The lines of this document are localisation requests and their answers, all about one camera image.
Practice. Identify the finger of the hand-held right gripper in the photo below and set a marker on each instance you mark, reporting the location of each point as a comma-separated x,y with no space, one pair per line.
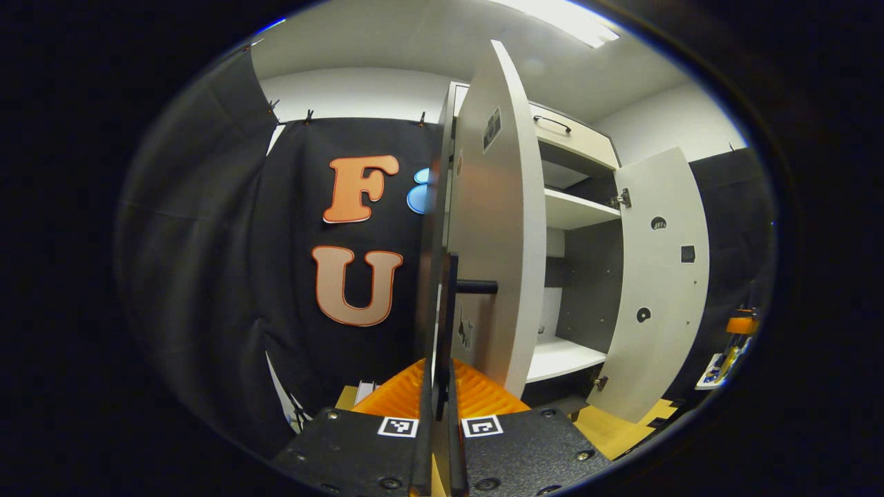
742,324

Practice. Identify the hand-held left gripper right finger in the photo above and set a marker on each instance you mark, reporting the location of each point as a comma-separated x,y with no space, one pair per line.
525,449

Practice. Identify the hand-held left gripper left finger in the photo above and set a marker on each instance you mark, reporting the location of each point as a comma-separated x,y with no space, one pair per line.
359,449

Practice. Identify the cabinet door with headphone sticker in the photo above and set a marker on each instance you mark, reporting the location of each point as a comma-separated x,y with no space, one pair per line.
656,290

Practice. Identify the beige double-door shoe cabinet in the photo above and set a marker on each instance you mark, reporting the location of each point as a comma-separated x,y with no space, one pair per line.
573,207

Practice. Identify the cabinet door with camera sticker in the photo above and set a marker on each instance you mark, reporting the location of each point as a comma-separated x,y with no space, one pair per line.
497,207

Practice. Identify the white blue yellow object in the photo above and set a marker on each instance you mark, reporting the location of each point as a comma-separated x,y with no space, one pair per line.
722,366

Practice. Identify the stack of white blue books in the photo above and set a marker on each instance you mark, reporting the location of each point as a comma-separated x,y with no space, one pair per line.
366,392

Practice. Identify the black backdrop cloth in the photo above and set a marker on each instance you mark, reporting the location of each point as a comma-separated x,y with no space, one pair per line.
207,241

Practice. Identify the large ceiling light panel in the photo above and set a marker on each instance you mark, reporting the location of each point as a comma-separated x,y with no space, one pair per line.
566,17

